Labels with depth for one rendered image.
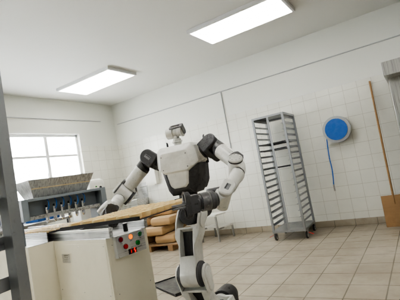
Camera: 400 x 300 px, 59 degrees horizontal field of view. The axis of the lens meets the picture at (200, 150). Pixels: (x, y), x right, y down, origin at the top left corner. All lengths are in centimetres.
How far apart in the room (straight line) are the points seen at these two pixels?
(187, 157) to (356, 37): 427
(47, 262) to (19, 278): 205
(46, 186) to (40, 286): 73
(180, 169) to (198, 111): 465
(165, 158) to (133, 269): 81
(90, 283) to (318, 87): 445
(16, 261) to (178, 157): 135
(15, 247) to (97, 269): 165
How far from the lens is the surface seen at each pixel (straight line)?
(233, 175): 180
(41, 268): 297
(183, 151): 209
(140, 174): 230
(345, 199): 584
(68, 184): 313
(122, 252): 244
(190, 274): 211
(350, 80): 582
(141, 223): 256
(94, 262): 256
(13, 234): 93
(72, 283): 287
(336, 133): 564
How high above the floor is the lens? 112
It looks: 4 degrees up
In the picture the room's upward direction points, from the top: 10 degrees counter-clockwise
